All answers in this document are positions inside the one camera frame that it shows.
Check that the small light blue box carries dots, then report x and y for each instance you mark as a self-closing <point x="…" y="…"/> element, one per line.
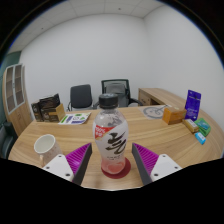
<point x="200" y="138"/>

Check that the green flat box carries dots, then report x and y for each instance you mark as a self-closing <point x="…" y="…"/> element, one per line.
<point x="203" y="126"/>

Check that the printed paper sheet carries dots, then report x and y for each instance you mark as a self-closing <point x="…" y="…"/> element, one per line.
<point x="75" y="118"/>

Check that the black mesh office chair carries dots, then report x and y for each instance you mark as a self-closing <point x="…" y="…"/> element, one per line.
<point x="116" y="88"/>

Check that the flat round red coaster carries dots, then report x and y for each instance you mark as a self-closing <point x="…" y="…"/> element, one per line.
<point x="125" y="171"/>

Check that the purple upright box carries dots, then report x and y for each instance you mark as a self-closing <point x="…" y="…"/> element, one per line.
<point x="193" y="105"/>

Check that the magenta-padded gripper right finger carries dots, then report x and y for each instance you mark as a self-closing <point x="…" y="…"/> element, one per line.
<point x="146" y="156"/>

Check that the clear drink bottle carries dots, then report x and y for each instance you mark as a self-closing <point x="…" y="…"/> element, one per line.
<point x="110" y="133"/>

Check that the dark padded office chair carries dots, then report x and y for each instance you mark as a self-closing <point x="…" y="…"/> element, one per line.
<point x="81" y="96"/>

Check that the wooden cabinet with glass doors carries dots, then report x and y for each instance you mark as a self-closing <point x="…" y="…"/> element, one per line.
<point x="20" y="113"/>

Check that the wooden side desk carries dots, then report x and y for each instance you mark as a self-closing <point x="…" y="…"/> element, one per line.
<point x="160" y="95"/>

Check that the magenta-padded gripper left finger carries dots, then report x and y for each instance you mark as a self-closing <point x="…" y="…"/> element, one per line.
<point x="78" y="156"/>

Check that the small yellowish box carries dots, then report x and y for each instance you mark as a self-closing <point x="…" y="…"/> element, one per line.
<point x="190" y="125"/>

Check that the orange-brown wooden box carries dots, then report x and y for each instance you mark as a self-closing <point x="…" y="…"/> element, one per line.
<point x="173" y="115"/>

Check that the brown box with orange stripe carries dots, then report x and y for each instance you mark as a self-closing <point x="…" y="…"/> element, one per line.
<point x="55" y="115"/>

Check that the clear sheet with round print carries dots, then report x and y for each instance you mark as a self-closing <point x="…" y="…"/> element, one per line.
<point x="152" y="112"/>

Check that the dark brown printed box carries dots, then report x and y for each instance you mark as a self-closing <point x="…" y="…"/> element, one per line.
<point x="49" y="101"/>

